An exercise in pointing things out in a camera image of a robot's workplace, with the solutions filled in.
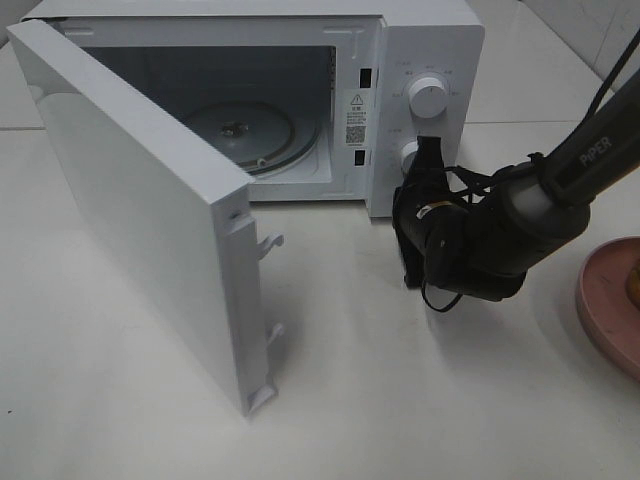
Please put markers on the pink round plate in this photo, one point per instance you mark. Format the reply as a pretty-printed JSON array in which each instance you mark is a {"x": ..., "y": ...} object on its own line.
[{"x": 607, "y": 313}]

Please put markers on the white microwave door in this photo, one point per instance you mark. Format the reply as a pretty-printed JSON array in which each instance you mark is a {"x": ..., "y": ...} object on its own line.
[{"x": 169, "y": 208}]

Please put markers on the white lower microwave knob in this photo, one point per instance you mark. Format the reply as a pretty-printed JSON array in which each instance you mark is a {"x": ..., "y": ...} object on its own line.
[{"x": 407, "y": 155}]

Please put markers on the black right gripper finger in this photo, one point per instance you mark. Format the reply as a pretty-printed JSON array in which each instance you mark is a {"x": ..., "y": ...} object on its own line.
[{"x": 428, "y": 155}]

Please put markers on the white microwave knob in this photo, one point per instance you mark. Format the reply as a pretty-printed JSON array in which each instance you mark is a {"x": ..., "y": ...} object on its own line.
[
  {"x": 428, "y": 95},
  {"x": 407, "y": 155}
]

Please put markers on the white microwave oven body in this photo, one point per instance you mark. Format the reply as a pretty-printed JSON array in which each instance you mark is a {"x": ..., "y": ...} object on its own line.
[{"x": 300, "y": 56}]

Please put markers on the white upper microwave knob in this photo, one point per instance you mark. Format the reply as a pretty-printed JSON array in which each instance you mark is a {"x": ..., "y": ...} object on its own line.
[{"x": 428, "y": 95}]

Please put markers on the white warning label sticker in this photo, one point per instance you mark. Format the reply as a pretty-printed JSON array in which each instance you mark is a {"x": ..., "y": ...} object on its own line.
[{"x": 356, "y": 113}]

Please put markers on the burger with lettuce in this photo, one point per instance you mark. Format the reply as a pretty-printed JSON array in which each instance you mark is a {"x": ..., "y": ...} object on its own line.
[{"x": 633, "y": 285}]

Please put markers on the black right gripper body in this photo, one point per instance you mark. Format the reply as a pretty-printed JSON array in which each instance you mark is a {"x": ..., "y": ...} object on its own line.
[{"x": 428, "y": 215}]

